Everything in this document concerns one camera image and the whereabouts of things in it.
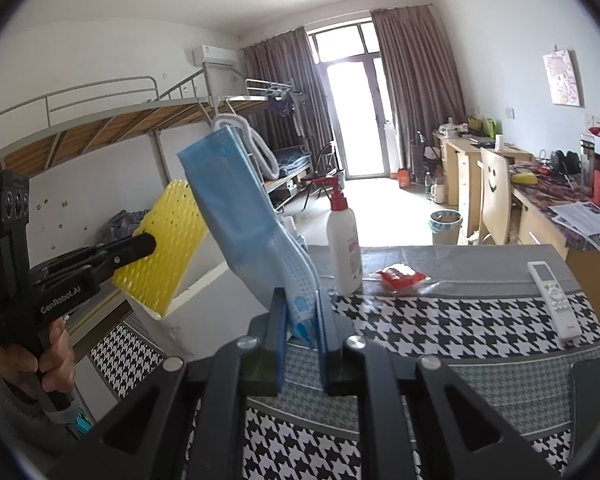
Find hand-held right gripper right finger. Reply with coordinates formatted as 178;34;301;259
316;290;561;480

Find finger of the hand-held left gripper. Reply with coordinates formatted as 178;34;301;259
32;232;159;292

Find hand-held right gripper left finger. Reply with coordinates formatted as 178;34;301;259
50;287;288;480

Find yellow sponge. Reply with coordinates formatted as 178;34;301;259
112;178;211;317

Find white foam box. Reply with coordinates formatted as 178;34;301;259
126;220;341;363

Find person's left forearm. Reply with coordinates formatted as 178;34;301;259
0;360;83;463

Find person's left hand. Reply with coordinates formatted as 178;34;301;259
0;316;77;402

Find patterned blanket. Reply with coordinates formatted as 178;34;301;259
96;208;152;252

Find white pump bottle red top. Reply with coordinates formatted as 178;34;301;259
312;175;364;296

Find red snack packet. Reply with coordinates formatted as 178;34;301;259
369;262;427;292

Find metal bunk bed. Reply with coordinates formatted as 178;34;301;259
0;76;315;366

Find houndstooth tablecloth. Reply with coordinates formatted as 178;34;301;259
87;245;600;480

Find small waste bin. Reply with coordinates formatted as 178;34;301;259
429;209;464;246

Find dark hanging clothes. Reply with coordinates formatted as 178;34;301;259
267;91;297;119

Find white air conditioner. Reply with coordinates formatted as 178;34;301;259
192;44;239;68

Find light wooden desk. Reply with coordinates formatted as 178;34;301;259
432;132;534;242

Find wooden chair smiley face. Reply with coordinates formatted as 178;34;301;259
477;146;512;246

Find white remote control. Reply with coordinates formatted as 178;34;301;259
527;260;582;344

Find glass balcony door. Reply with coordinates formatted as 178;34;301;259
307;19;397;179

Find wooden desk patterned cover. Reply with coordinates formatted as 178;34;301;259
509;179;600;327

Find brown curtain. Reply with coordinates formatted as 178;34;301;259
369;3;469;172
242;27;339;162

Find dark smartphone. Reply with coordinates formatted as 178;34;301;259
569;357;600;468

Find printed paper sheets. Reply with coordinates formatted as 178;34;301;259
547;201;600;254

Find black headphones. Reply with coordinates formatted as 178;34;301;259
549;149;581;176

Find cartoon wall picture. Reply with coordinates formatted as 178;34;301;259
542;48;585;108

